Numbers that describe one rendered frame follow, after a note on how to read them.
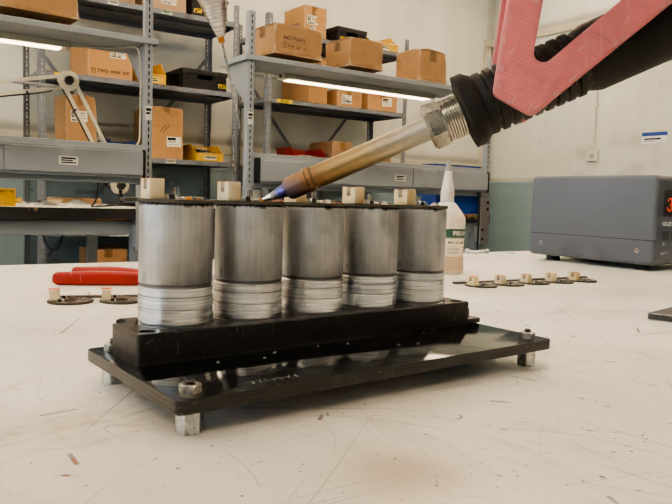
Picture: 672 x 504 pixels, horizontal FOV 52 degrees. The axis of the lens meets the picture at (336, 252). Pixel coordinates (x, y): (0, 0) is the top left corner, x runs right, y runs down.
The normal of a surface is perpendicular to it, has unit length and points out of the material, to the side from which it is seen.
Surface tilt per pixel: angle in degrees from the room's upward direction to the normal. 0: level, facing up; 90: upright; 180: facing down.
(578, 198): 90
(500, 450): 0
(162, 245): 90
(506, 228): 90
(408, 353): 0
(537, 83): 99
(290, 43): 90
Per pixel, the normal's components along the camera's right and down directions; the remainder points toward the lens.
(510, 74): -0.22, 0.22
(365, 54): 0.61, 0.08
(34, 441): 0.03, -1.00
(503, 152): -0.83, 0.02
